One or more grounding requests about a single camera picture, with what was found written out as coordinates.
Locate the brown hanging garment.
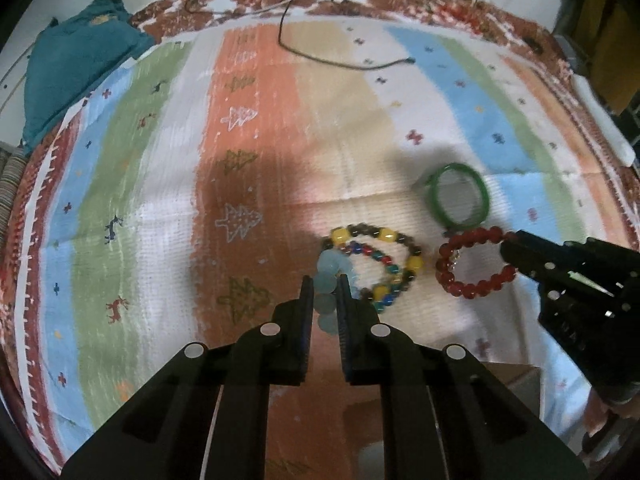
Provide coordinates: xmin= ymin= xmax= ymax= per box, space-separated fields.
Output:
xmin=555 ymin=0 xmax=640 ymax=116

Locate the teal pillow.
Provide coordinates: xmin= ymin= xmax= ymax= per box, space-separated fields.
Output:
xmin=22 ymin=0 xmax=157 ymax=157

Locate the striped printed blanket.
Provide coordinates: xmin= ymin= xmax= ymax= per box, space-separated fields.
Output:
xmin=10 ymin=20 xmax=637 ymax=480

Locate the light blue bead bracelet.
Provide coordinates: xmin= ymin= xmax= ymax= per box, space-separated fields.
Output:
xmin=313 ymin=252 xmax=359 ymax=337

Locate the white rolled cloth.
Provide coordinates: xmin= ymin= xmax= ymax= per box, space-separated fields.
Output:
xmin=572 ymin=74 xmax=637 ymax=167

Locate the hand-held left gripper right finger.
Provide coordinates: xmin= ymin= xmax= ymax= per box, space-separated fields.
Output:
xmin=336 ymin=274 xmax=590 ymax=480

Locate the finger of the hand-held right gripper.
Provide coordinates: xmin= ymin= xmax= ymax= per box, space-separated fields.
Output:
xmin=538 ymin=280 xmax=640 ymax=361
xmin=500 ymin=229 xmax=640 ymax=297

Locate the green jade bangle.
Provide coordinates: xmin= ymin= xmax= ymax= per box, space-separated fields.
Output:
xmin=425 ymin=162 xmax=492 ymax=228

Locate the small multicolour bead bracelet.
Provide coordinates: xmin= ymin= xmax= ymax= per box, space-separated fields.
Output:
xmin=336 ymin=241 xmax=407 ymax=314

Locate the long black cable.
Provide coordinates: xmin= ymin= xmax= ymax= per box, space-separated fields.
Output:
xmin=277 ymin=0 xmax=417 ymax=70

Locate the person's right hand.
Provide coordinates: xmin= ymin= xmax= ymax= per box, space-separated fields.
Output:
xmin=581 ymin=389 xmax=640 ymax=458

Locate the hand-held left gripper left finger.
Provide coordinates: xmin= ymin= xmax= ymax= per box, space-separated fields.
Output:
xmin=60 ymin=276 xmax=315 ymax=480

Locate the yellow and brown bead bracelet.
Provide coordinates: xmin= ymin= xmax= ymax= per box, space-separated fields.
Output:
xmin=320 ymin=223 xmax=427 ymax=302

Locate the striped brown cushion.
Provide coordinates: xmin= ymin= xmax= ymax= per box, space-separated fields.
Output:
xmin=0 ymin=144 xmax=29 ymax=233

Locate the red bead bracelet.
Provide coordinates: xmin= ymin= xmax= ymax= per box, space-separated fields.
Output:
xmin=434 ymin=226 xmax=519 ymax=301

